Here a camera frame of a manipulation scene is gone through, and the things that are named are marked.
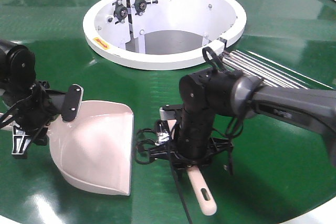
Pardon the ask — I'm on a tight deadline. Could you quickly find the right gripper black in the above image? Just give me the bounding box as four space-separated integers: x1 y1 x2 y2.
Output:
148 108 234 174

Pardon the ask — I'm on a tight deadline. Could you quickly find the bagged black cable bundle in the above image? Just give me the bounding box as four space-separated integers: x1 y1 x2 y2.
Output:
155 119 175 146

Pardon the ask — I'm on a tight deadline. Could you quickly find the white central conveyor ring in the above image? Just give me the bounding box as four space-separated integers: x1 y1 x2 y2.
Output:
82 0 247 71

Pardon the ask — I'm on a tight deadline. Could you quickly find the right black bearing block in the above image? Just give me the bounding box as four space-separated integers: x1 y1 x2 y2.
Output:
131 0 159 16

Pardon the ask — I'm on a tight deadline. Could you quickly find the pink plastic dustpan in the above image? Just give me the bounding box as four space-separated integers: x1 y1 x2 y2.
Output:
0 100 134 196

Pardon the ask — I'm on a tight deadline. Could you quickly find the thin black cable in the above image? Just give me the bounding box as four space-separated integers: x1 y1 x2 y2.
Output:
133 127 161 165

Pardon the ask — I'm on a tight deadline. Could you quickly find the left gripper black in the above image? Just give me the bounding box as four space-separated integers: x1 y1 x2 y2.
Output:
1 81 66 159

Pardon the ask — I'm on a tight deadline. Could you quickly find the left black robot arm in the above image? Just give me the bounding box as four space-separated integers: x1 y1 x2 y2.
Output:
1 40 65 159

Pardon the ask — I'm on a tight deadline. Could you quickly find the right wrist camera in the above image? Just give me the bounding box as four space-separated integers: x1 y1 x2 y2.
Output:
159 104 183 121

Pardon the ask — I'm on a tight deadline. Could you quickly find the left black bearing block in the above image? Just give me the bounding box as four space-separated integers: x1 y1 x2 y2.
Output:
113 0 128 24

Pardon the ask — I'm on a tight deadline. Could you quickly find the right steel roller strip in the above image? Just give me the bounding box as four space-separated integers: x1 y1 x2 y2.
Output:
215 50 310 89

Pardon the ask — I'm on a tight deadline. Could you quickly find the pink hand brush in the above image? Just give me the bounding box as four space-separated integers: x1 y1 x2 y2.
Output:
166 119 217 216

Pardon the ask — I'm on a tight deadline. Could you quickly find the black bearing block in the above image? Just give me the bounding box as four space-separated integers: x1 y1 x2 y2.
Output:
113 0 128 24
131 0 159 16

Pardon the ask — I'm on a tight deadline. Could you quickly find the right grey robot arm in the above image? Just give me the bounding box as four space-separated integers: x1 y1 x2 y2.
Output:
149 68 335 169

